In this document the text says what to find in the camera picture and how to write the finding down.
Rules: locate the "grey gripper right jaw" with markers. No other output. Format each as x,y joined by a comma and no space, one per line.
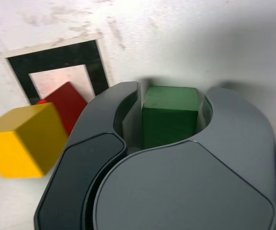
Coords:
188,191

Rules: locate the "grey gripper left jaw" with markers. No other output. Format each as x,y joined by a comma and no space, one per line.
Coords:
85,155

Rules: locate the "yellow cube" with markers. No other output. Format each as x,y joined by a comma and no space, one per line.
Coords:
20,148

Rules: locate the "green cube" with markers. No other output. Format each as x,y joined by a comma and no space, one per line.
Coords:
168,115

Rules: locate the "black tape square outline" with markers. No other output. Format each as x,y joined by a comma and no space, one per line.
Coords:
56,54

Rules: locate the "red cube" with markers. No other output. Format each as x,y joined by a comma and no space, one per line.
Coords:
66,103

